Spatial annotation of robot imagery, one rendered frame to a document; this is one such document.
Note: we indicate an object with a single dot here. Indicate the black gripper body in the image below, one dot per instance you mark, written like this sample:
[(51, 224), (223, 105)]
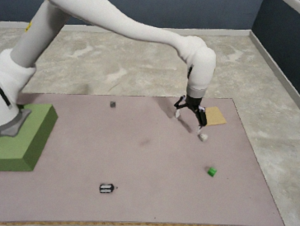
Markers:
[(193, 101)]

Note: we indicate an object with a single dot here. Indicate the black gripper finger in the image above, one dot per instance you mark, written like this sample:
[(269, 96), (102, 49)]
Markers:
[(201, 117), (178, 107)]

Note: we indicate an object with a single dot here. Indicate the green die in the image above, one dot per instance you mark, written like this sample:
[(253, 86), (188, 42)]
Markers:
[(212, 171)]

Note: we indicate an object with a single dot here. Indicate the tan flat mat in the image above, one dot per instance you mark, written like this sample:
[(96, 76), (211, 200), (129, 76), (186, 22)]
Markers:
[(214, 116)]

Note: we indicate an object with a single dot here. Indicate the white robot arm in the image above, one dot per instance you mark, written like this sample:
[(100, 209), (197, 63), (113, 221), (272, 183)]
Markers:
[(17, 65)]

